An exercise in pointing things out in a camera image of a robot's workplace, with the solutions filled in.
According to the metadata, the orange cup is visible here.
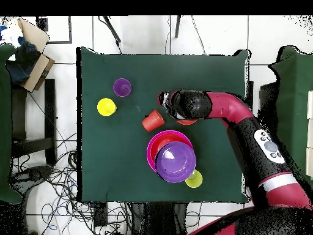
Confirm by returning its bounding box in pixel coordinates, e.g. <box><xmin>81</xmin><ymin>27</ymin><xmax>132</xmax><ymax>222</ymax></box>
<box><xmin>141</xmin><ymin>109</ymin><xmax>166</xmax><ymax>132</ymax></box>

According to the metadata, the large orange bowl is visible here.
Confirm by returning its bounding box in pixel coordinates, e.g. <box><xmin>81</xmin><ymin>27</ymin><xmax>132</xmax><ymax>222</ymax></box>
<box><xmin>149</xmin><ymin>133</ymin><xmax>192</xmax><ymax>165</ymax></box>

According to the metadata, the large pink bowl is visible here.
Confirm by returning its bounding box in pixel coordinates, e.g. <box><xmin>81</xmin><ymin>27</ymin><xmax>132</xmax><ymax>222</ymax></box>
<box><xmin>146</xmin><ymin>130</ymin><xmax>194</xmax><ymax>173</ymax></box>

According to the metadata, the small orange bowl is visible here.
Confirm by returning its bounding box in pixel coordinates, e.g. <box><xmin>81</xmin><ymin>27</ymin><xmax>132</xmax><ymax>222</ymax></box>
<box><xmin>176</xmin><ymin>119</ymin><xmax>198</xmax><ymax>126</ymax></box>

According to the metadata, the purple bowl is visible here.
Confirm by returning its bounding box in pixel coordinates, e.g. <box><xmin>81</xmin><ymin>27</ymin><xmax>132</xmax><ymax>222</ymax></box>
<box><xmin>155</xmin><ymin>141</ymin><xmax>197</xmax><ymax>184</ymax></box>

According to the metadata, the purple cup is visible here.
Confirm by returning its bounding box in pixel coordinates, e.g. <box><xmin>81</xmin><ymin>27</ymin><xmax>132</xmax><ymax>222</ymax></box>
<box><xmin>112</xmin><ymin>78</ymin><xmax>132</xmax><ymax>98</ymax></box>

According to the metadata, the dark green tablecloth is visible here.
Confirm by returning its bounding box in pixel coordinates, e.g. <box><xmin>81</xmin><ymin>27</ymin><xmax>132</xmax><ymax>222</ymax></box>
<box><xmin>76</xmin><ymin>47</ymin><xmax>251</xmax><ymax>204</ymax></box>

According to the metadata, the bright yellow cup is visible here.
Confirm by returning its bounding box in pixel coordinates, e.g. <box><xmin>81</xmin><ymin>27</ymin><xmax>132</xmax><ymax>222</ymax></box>
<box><xmin>97</xmin><ymin>97</ymin><xmax>117</xmax><ymax>118</ymax></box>

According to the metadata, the pale yellow cup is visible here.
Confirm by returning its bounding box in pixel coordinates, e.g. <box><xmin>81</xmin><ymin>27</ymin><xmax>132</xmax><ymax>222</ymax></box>
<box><xmin>185</xmin><ymin>169</ymin><xmax>203</xmax><ymax>189</ymax></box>

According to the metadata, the black tripod leg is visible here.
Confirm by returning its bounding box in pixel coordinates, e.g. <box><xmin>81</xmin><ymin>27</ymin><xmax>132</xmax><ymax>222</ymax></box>
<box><xmin>174</xmin><ymin>15</ymin><xmax>182</xmax><ymax>39</ymax></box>
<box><xmin>98</xmin><ymin>15</ymin><xmax>122</xmax><ymax>53</ymax></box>

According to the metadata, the black stool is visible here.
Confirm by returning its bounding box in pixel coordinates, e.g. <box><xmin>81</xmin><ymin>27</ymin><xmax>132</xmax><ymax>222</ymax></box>
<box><xmin>10</xmin><ymin>78</ymin><xmax>57</xmax><ymax>166</ymax></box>

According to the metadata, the black box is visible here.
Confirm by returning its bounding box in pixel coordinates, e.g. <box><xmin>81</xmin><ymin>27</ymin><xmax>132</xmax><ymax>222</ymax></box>
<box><xmin>257</xmin><ymin>81</ymin><xmax>279</xmax><ymax>138</ymax></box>

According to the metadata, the cardboard box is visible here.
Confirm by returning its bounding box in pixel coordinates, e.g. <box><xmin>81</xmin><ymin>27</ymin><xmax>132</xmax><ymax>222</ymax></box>
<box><xmin>6</xmin><ymin>17</ymin><xmax>56</xmax><ymax>94</ymax></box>

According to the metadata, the green-covered side table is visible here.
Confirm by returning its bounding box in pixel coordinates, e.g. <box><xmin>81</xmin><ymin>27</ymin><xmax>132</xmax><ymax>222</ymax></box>
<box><xmin>0</xmin><ymin>43</ymin><xmax>23</xmax><ymax>205</ymax></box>
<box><xmin>266</xmin><ymin>45</ymin><xmax>313</xmax><ymax>189</ymax></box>

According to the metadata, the dark blue cloth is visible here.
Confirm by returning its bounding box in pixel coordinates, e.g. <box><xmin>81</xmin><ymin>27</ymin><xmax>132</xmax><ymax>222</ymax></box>
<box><xmin>6</xmin><ymin>36</ymin><xmax>41</xmax><ymax>85</ymax></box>

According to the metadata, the white box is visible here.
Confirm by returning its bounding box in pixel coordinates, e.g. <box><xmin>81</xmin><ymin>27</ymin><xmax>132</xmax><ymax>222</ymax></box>
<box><xmin>306</xmin><ymin>90</ymin><xmax>313</xmax><ymax>120</ymax></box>
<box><xmin>306</xmin><ymin>119</ymin><xmax>313</xmax><ymax>148</ymax></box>

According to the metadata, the tangle of floor cables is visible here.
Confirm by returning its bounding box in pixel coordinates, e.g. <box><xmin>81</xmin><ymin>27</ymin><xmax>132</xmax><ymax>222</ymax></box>
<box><xmin>10</xmin><ymin>132</ymin><xmax>138</xmax><ymax>235</ymax></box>

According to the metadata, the black pedestal foot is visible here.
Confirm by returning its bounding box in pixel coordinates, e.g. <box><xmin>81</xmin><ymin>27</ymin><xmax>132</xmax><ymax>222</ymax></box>
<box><xmin>9</xmin><ymin>165</ymin><xmax>53</xmax><ymax>194</ymax></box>

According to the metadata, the black square frame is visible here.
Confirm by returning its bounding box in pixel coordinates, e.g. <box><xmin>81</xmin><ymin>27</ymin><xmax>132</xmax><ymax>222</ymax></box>
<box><xmin>36</xmin><ymin>15</ymin><xmax>73</xmax><ymax>45</ymax></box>

